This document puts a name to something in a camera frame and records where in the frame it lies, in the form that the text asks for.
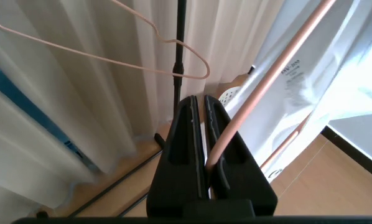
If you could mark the beige curtain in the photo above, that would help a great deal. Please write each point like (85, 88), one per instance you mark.
(80, 102)
(18, 161)

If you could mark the white garment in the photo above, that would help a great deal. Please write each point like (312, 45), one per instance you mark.
(329, 77)

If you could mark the pink clothes hanger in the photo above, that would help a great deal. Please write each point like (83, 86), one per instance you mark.
(136, 66)
(268, 80)

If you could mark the window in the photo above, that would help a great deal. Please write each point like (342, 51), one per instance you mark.
(18, 101)

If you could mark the white laundry basket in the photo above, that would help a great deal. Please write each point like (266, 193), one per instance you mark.
(229, 97)

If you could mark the black clothes rack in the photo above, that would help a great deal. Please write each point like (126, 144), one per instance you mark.
(178, 68)

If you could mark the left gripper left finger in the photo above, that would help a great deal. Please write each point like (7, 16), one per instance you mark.
(176, 174)

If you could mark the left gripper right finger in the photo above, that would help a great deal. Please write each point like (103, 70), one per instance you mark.
(248, 186)

